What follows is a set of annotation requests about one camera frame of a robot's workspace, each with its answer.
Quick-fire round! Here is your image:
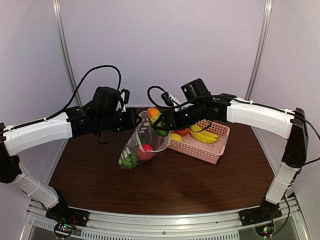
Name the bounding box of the pink perforated plastic basket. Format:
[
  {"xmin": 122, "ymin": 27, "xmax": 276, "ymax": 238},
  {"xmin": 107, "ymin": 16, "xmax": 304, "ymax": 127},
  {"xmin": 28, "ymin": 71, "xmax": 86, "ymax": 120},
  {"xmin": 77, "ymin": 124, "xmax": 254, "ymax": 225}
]
[{"xmin": 168, "ymin": 120, "xmax": 230, "ymax": 164}]

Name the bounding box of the black right braided cable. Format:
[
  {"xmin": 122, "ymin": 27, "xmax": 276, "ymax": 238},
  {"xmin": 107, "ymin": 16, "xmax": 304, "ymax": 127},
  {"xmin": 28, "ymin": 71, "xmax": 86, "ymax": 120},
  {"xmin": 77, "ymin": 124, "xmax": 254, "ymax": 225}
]
[{"xmin": 146, "ymin": 86, "xmax": 226, "ymax": 111}]

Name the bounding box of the right green circuit board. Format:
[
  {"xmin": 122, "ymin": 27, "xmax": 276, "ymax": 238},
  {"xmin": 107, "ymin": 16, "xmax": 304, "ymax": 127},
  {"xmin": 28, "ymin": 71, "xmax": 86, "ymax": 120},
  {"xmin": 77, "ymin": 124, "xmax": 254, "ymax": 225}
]
[{"xmin": 254, "ymin": 223, "xmax": 275, "ymax": 238}]

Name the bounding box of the yellow toy lemon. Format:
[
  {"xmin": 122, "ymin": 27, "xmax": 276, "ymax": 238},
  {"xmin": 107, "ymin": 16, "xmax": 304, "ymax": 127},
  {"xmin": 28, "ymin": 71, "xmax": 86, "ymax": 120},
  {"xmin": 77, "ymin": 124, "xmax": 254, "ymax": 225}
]
[{"xmin": 170, "ymin": 133, "xmax": 183, "ymax": 142}]

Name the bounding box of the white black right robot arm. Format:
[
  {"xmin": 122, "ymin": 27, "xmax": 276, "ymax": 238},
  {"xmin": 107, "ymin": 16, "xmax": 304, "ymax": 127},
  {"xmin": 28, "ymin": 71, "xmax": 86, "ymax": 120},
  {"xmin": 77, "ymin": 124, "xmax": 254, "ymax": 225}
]
[{"xmin": 152, "ymin": 78, "xmax": 309, "ymax": 221}]

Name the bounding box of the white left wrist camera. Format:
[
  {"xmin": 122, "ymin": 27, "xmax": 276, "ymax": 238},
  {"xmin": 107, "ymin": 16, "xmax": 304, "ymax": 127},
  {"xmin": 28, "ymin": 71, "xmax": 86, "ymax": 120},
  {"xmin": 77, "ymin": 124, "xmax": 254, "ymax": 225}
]
[{"xmin": 117, "ymin": 89, "xmax": 130, "ymax": 112}]

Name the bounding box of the black left braided cable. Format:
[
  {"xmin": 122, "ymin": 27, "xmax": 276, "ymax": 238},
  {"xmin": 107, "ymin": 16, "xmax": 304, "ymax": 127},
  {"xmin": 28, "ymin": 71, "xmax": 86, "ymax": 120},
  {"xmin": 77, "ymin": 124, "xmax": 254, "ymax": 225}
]
[{"xmin": 0, "ymin": 65, "xmax": 123, "ymax": 133}]

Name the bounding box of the red toy apple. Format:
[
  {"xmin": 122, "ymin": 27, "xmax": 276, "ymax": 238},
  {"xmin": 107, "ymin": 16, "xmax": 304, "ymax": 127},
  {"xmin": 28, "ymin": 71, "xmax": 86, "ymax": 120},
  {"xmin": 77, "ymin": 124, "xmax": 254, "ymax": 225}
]
[{"xmin": 137, "ymin": 143, "xmax": 156, "ymax": 162}]

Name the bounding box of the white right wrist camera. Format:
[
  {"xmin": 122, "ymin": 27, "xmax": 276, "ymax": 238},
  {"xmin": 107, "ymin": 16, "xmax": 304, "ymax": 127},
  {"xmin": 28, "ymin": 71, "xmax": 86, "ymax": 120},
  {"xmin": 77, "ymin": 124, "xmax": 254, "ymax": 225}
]
[{"xmin": 160, "ymin": 92, "xmax": 181, "ymax": 112}]

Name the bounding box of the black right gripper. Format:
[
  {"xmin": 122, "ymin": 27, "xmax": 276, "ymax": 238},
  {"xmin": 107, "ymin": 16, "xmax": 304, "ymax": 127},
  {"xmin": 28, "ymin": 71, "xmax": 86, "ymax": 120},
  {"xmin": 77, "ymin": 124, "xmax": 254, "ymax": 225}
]
[{"xmin": 153, "ymin": 101, "xmax": 205, "ymax": 132}]

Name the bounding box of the clear polka dot zip bag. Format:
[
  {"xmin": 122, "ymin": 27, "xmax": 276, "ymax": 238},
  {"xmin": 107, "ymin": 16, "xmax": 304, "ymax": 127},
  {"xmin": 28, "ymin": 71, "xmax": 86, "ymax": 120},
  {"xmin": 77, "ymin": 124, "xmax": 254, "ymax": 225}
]
[{"xmin": 118, "ymin": 110, "xmax": 171, "ymax": 170}]

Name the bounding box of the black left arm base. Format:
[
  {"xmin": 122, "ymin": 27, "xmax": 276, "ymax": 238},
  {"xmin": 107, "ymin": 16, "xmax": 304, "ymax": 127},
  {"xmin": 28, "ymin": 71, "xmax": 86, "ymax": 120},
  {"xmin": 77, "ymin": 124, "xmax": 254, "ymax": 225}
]
[{"xmin": 45, "ymin": 188, "xmax": 89, "ymax": 227}]

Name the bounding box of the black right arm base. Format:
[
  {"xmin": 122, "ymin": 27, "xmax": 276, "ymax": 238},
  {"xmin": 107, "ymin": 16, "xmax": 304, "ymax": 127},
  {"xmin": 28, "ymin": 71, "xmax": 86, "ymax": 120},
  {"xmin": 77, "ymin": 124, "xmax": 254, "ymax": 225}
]
[{"xmin": 239, "ymin": 199, "xmax": 283, "ymax": 226}]

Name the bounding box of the yellow toy banana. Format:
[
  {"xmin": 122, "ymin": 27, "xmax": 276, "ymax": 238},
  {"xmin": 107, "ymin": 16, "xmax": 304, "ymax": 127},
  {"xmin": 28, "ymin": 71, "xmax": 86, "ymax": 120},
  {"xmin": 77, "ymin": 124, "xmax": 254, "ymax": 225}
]
[{"xmin": 189, "ymin": 124, "xmax": 219, "ymax": 144}]

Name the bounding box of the green orange toy mango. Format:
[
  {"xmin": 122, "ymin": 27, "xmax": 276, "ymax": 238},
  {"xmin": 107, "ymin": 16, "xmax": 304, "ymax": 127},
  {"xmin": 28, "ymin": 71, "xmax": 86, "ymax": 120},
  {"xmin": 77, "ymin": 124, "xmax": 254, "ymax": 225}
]
[{"xmin": 147, "ymin": 107, "xmax": 169, "ymax": 137}]

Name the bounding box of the right aluminium corner post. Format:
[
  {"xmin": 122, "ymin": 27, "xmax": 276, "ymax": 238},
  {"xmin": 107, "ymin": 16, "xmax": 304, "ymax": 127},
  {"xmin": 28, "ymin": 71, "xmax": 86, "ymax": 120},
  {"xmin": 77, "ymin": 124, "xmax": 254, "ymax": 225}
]
[{"xmin": 245, "ymin": 0, "xmax": 273, "ymax": 100}]

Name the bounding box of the green striped toy watermelon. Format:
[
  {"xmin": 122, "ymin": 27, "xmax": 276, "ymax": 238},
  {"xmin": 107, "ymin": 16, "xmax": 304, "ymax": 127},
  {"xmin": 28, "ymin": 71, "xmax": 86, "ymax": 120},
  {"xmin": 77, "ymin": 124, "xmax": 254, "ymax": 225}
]
[{"xmin": 119, "ymin": 154, "xmax": 139, "ymax": 169}]

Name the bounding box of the black braided cable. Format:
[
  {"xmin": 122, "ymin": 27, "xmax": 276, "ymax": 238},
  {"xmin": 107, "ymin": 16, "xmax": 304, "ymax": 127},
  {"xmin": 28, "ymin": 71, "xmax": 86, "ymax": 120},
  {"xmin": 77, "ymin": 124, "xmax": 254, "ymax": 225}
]
[
  {"xmin": 146, "ymin": 86, "xmax": 226, "ymax": 111},
  {"xmin": 0, "ymin": 65, "xmax": 123, "ymax": 133}
]

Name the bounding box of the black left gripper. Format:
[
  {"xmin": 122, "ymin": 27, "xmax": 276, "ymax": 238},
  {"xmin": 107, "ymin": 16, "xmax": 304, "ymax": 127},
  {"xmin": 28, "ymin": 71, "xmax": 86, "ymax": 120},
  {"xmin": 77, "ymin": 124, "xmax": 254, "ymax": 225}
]
[{"xmin": 97, "ymin": 106, "xmax": 142, "ymax": 132}]

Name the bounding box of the orange toy fruit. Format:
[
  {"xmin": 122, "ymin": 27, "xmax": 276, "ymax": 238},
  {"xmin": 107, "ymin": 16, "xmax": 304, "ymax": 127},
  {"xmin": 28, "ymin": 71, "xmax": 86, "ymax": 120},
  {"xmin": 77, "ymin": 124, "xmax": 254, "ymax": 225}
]
[{"xmin": 174, "ymin": 128, "xmax": 189, "ymax": 136}]

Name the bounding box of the aluminium corner post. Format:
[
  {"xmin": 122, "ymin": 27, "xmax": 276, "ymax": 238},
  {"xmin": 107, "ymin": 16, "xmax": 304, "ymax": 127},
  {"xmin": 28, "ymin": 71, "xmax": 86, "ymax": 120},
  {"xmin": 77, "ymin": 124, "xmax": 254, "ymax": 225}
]
[
  {"xmin": 245, "ymin": 0, "xmax": 273, "ymax": 100},
  {"xmin": 52, "ymin": 0, "xmax": 77, "ymax": 92}
]

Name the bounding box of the left green circuit board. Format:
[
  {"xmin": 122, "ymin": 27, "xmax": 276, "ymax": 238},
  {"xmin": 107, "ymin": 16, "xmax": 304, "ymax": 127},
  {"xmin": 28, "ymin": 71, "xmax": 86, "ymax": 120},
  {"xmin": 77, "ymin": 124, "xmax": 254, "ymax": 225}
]
[{"xmin": 53, "ymin": 223, "xmax": 77, "ymax": 239}]

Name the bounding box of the green toy bell pepper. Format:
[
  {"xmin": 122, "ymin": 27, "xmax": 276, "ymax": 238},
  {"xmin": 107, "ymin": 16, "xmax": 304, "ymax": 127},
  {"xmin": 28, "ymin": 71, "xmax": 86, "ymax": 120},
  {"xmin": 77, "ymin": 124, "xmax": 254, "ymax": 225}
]
[{"xmin": 139, "ymin": 137, "xmax": 148, "ymax": 146}]

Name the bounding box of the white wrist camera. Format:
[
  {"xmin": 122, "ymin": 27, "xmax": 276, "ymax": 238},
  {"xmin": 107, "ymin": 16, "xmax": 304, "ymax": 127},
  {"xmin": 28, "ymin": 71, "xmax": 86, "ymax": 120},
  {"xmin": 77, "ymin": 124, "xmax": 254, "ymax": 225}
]
[
  {"xmin": 160, "ymin": 92, "xmax": 181, "ymax": 112},
  {"xmin": 117, "ymin": 89, "xmax": 130, "ymax": 112}
]

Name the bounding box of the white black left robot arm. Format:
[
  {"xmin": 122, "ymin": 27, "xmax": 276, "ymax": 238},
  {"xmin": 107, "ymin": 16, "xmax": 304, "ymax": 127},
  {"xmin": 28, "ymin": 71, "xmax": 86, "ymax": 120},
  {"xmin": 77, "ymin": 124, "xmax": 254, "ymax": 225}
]
[{"xmin": 0, "ymin": 87, "xmax": 142, "ymax": 222}]

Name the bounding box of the aluminium front rail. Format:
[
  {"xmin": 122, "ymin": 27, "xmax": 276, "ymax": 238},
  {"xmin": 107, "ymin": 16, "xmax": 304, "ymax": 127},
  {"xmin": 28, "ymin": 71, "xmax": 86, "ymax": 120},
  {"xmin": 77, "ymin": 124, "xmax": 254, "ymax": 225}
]
[{"xmin": 23, "ymin": 192, "xmax": 313, "ymax": 240}]

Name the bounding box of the left aluminium corner post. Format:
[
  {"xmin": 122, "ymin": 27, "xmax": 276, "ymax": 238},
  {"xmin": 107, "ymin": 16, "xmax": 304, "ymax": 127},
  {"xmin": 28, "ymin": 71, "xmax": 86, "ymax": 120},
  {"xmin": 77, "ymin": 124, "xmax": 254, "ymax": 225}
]
[{"xmin": 52, "ymin": 0, "xmax": 77, "ymax": 92}]

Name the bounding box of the green circuit board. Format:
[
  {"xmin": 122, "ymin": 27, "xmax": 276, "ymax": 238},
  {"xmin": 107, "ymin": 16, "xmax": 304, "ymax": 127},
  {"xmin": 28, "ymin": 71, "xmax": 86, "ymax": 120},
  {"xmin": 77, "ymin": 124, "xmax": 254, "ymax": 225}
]
[
  {"xmin": 53, "ymin": 223, "xmax": 77, "ymax": 239},
  {"xmin": 254, "ymin": 223, "xmax": 275, "ymax": 238}
]

